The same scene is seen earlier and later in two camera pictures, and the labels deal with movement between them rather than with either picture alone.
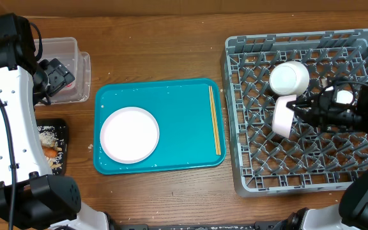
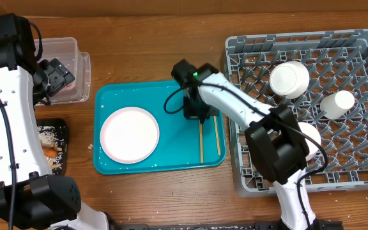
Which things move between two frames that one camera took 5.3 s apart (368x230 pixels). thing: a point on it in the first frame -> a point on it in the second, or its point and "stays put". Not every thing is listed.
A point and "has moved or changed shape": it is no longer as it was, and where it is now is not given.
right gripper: (319, 114) -> (195, 113)
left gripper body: (49, 80) stays put
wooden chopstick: (213, 122) -> (201, 136)
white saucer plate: (289, 78) stays put
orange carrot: (50, 152) stays put
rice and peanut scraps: (49, 135) stays put
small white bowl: (283, 115) has moved or changed shape
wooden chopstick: (218, 137) stays put
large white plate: (130, 135) stays put
